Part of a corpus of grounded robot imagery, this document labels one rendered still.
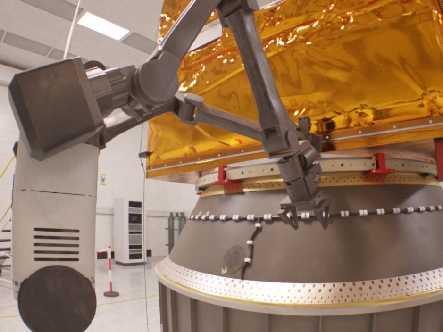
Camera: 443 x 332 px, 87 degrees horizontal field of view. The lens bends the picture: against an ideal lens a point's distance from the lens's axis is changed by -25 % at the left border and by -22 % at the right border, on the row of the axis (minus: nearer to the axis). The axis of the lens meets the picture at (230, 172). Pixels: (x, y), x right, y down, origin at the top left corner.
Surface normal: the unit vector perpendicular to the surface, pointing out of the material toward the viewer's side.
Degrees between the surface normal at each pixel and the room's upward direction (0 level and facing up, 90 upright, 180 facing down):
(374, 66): 90
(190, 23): 89
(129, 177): 90
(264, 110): 112
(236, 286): 43
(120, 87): 102
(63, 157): 90
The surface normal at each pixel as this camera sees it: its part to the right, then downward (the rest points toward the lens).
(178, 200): -0.61, -0.12
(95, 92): 0.71, 0.06
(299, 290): -0.26, -0.82
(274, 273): -0.40, -0.59
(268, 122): -0.70, 0.28
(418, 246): 0.10, -0.60
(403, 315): -0.03, -0.15
